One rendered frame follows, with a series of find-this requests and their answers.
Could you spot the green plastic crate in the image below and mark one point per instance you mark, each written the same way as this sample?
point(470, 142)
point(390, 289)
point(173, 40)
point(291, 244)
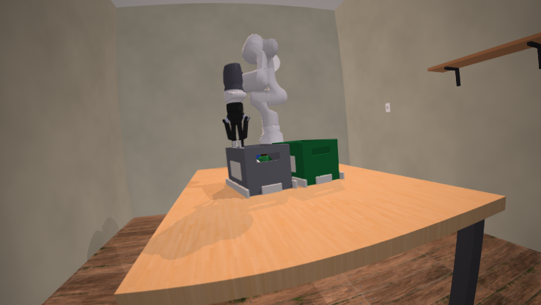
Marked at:
point(311, 159)

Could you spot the green bottle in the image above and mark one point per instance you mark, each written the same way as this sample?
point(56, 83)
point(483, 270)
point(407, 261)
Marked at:
point(264, 157)

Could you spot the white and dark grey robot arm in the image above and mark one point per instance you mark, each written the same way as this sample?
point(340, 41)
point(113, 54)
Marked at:
point(237, 84)

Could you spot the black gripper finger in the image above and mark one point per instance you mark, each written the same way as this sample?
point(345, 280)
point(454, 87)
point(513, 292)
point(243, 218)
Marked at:
point(231, 132)
point(242, 132)

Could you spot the grey divided bottle crate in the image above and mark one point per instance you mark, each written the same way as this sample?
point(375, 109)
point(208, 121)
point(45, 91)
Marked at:
point(244, 170)

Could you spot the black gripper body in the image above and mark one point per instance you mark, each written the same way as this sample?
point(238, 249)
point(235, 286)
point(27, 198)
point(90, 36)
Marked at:
point(235, 109)

